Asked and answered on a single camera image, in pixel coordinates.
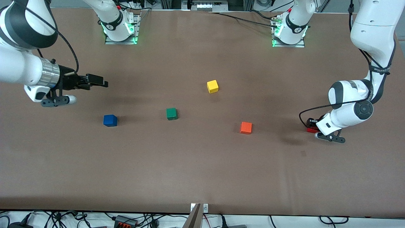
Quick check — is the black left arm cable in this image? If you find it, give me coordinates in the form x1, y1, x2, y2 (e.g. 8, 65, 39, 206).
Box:
299, 0, 396, 127

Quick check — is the tangled black cable bundle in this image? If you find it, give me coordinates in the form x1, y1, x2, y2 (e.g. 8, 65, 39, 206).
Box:
0, 211, 190, 228

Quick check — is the blue cube block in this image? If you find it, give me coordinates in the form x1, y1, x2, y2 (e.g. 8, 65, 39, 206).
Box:
103, 114, 118, 127

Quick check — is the grey camera pole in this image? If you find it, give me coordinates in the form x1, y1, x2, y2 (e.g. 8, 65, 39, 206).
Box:
182, 203, 203, 228

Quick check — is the long black table cable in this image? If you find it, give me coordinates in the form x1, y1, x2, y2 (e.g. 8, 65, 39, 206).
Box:
210, 12, 279, 27

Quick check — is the looped black cable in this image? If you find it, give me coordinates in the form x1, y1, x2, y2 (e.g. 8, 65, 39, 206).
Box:
319, 216, 349, 225

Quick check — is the orange black connector box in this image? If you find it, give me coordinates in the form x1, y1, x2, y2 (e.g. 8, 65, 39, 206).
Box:
114, 215, 138, 228

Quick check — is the short black table cable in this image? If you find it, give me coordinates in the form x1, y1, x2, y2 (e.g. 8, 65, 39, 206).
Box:
250, 9, 279, 20

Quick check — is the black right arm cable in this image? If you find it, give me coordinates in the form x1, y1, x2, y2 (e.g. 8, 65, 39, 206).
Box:
52, 27, 79, 75

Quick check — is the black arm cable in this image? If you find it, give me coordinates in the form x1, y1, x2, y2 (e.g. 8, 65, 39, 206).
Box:
299, 0, 396, 127
52, 27, 79, 75

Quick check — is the grey terminal strip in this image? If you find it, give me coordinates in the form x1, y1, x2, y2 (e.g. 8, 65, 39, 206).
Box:
189, 0, 229, 12

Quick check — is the brown table cover sheet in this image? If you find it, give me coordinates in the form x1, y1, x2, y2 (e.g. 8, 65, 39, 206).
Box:
0, 8, 405, 219

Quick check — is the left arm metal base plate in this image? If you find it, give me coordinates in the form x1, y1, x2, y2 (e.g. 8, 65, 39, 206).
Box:
271, 16, 306, 48

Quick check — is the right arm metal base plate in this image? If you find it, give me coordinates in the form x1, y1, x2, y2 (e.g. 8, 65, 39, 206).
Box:
104, 9, 141, 45

